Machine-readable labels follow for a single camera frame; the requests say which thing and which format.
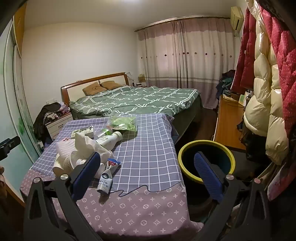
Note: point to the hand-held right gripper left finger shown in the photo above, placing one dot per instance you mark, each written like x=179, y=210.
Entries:
x=85, y=176

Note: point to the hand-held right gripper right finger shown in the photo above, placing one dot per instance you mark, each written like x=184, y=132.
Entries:
x=208, y=178

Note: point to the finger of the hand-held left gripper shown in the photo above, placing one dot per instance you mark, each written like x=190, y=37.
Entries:
x=11, y=141

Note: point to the white pill bottle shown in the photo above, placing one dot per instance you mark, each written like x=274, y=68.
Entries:
x=101, y=170

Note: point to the yellow-rimmed dark trash bin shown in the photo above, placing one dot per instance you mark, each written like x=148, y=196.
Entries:
x=185, y=148

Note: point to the white bottle green label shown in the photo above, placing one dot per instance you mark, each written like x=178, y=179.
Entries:
x=108, y=140

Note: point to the green and white carton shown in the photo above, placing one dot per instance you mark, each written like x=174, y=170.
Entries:
x=82, y=132

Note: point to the white plastic cup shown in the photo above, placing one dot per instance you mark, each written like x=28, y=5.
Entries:
x=77, y=160

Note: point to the small white drink pouch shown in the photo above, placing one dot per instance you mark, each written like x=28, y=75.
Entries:
x=104, y=182

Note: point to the white paper cup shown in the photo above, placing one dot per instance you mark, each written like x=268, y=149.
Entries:
x=60, y=165

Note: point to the white crumpled paper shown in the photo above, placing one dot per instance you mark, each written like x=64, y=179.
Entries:
x=87, y=146

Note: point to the white foam net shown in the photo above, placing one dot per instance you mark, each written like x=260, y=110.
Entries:
x=64, y=148

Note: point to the dark clothes pile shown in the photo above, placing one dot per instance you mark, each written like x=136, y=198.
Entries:
x=44, y=120

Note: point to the clear plastic bottle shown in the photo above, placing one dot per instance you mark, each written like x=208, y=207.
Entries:
x=105, y=134

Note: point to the sliding door wardrobe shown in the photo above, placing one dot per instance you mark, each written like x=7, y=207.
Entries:
x=11, y=92

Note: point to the white nightstand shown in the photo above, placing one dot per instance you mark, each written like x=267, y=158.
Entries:
x=57, y=125

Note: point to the long wooden desk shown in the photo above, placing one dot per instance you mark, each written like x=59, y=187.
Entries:
x=226, y=125

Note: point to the black bag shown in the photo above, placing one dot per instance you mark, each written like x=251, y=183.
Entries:
x=254, y=146

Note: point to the grey checked tablecloth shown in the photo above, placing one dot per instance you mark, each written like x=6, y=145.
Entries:
x=148, y=162

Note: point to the green plastic bag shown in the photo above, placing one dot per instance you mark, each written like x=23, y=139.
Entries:
x=122, y=122

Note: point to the pink floral bag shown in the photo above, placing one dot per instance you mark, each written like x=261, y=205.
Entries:
x=282, y=183

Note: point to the wooden bed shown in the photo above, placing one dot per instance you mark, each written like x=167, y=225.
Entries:
x=76, y=90

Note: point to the brown pillow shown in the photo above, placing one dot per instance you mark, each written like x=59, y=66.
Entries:
x=112, y=84
x=93, y=90

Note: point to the green patterned duvet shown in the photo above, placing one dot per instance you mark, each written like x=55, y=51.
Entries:
x=138, y=99

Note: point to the pile of mixed clothes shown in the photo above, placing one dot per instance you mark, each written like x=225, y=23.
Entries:
x=225, y=81

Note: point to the cream down jacket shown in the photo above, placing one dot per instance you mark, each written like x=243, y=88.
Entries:
x=263, y=92

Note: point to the small cardboard box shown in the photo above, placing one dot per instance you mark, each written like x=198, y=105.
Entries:
x=141, y=78

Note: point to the pink and white curtain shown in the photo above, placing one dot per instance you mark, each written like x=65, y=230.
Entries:
x=185, y=58

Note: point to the red padded jacket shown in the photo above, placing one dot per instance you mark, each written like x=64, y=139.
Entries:
x=245, y=51

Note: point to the red dotted jacket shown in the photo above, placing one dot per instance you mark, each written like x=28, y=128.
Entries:
x=286, y=69

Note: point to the curtain rod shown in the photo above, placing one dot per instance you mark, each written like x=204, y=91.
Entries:
x=185, y=19

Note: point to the wall air conditioner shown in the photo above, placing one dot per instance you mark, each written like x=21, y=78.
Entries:
x=237, y=19

